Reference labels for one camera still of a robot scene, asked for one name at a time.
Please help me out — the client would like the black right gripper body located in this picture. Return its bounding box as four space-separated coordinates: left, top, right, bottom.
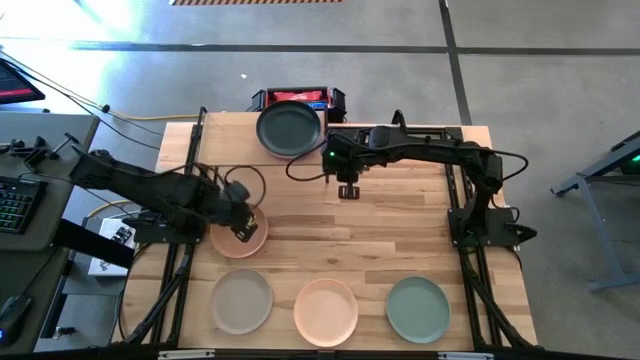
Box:
322 135 374 184

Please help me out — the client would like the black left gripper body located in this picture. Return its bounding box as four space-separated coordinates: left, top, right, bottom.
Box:
218 198 257 232

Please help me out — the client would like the terracotta plate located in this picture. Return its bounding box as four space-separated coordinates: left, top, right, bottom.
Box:
209 204 270 260

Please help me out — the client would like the dark green plate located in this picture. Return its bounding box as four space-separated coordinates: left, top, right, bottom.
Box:
255 99 323 159

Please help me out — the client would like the taupe plate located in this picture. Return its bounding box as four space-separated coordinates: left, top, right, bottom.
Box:
208 267 275 336

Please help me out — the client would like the peach plate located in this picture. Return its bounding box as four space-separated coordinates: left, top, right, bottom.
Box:
293 277 360 348

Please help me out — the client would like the sage green plate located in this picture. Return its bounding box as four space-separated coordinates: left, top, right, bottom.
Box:
385 275 452 345

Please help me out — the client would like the red and black power box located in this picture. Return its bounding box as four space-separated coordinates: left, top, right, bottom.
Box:
250 86 347 124

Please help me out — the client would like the white printed box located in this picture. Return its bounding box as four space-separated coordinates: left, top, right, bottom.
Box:
87 217 136 278

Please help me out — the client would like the black slanted beam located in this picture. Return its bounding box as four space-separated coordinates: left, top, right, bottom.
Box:
52 218 136 270

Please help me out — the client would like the grey desk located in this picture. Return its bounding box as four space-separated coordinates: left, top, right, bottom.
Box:
0 110 101 360

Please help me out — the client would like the black desk clamp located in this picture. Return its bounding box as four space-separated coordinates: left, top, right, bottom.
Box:
0 132 81 169

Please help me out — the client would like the backlit black keyboard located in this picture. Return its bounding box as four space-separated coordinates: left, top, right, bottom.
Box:
0 175 49 236

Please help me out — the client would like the black computer mouse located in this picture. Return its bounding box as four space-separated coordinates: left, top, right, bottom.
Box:
0 294 33 347

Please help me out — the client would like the dark computer monitor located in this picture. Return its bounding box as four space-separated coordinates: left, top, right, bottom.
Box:
0 57 46 106

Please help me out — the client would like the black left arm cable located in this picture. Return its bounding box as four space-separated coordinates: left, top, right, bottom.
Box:
222 164 268 214

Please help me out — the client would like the black aluminium rig frame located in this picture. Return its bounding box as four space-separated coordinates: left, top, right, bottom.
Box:
119 103 539 360

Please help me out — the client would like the yellow floor cable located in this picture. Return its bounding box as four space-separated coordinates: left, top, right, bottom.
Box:
107 110 200 123

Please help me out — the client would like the curved yellow cable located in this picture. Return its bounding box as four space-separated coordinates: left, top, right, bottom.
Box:
87 198 146 220

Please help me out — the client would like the silver metal bracket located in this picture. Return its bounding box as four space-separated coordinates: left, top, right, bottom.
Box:
158 349 216 360
438 351 495 360

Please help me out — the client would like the thin black floor cable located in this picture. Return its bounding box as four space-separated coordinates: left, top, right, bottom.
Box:
0 49 166 151

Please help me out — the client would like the grey metal cart frame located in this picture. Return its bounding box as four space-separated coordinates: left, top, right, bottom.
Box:
549 130 640 294

